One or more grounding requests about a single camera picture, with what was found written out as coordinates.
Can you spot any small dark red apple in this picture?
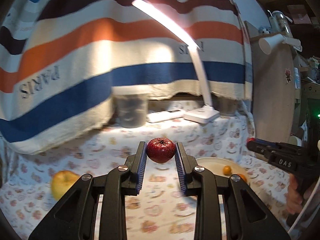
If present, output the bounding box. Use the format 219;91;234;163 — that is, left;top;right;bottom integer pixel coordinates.
146;138;176;164

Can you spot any cream round plate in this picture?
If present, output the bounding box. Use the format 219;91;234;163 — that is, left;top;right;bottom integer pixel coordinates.
196;157;250;185

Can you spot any clear plastic lidded jar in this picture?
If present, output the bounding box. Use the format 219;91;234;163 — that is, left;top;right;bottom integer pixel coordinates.
112;87;149;128

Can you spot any yellow apple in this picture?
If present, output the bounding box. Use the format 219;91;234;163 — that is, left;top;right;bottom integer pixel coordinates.
50;170;80;200

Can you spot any clear bottle on shelf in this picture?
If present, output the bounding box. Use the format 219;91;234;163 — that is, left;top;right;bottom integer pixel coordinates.
267;10;293;37

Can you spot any striped Paris blanket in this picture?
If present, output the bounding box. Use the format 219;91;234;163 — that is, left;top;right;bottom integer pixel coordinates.
1;0;253;154

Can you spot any white remote control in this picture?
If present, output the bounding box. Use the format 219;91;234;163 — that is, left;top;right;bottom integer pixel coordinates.
146;109;185;123

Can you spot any yellow kumquat front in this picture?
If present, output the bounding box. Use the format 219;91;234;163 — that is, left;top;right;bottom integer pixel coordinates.
222;165;232;176

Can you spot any wooden board with sticker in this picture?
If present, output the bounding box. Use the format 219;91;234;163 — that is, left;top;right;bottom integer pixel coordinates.
243;21;297;144

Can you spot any orange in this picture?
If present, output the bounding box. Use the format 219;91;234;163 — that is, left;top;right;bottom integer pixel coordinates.
238;174;248;183

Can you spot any red cherry tomato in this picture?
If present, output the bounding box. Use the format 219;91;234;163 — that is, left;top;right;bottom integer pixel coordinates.
246;138;255;143

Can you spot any baby bear print cloth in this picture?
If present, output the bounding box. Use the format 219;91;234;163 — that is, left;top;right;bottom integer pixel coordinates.
1;102;289;239

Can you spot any white clip spotlight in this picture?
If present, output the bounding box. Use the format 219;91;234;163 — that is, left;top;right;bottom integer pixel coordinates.
258;34;303;55

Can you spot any right hand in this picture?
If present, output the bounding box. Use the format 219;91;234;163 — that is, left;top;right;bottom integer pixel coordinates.
286;174;317;215

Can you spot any white desk lamp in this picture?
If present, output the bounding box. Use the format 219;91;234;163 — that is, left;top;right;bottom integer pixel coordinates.
131;0;221;125

